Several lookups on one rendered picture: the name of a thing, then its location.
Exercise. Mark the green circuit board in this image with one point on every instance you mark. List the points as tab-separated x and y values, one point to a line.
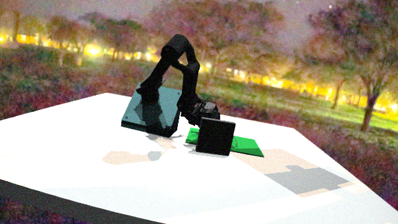
244	145

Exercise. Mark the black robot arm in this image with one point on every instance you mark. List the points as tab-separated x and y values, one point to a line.
170	54

